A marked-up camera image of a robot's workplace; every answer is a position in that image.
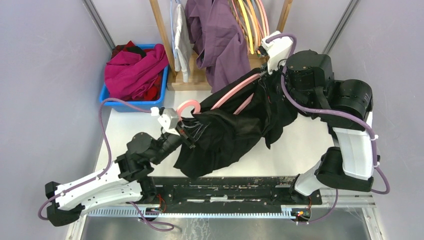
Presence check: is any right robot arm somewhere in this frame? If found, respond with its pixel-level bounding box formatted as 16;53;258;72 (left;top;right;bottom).
282;50;379;204

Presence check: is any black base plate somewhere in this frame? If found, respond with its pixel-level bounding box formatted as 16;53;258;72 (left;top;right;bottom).
137;176;323;214

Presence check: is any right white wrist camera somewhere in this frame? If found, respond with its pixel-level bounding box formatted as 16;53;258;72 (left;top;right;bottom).
260;30;297;77

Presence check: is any white skirt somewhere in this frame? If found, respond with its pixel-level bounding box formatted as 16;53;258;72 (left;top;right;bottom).
173;3;193;83

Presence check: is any magenta garment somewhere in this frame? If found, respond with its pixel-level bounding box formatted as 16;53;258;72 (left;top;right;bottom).
103;43;170;102

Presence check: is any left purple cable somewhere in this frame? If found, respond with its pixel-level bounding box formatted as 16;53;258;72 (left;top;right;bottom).
37;97;176;233

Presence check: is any purple garment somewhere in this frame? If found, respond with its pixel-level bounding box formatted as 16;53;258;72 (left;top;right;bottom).
185;0;251;93

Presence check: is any purple cable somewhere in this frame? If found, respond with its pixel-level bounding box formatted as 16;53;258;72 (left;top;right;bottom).
264;31;391;225
37;97;176;233

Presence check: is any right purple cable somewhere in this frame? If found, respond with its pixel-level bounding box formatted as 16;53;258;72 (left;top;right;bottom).
264;31;391;225

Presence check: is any pink hanger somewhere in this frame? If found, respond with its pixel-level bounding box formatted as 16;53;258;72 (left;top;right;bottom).
176;73;261;120
257;0;270;37

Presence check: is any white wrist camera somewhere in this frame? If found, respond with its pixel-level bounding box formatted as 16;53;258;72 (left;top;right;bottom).
150;107;180;136
260;30;297;77

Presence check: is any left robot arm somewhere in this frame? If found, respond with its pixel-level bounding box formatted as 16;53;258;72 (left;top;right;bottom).
38;124;196;227

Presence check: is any wooden hanger rack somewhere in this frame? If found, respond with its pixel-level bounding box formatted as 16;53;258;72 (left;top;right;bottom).
149;0;294;92

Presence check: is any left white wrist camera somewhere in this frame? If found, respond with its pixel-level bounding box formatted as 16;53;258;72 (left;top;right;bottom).
150;107;180;136

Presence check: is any black garment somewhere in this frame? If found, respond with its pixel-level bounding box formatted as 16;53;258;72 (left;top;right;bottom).
173;68;298;180

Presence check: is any orange hanger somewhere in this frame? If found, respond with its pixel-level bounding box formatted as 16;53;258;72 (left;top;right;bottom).
246;0;260;52

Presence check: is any yellow hanger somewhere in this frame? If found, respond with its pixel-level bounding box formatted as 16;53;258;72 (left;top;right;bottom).
237;0;254;55

